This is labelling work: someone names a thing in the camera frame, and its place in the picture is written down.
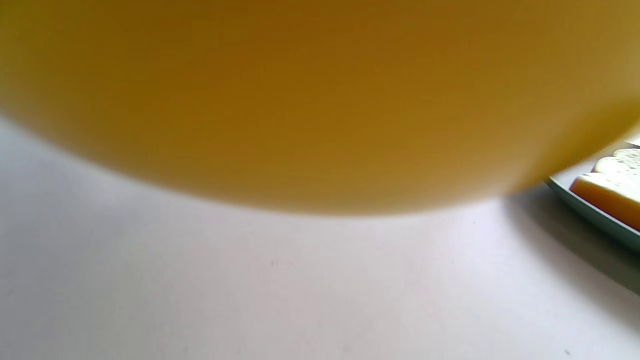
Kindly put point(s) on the yellow bowl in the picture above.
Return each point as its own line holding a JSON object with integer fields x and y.
{"x": 300, "y": 100}

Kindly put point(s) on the blue round plate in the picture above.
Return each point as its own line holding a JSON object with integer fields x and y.
{"x": 600, "y": 220}

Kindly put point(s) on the white toast slice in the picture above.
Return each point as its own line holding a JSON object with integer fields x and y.
{"x": 610, "y": 197}

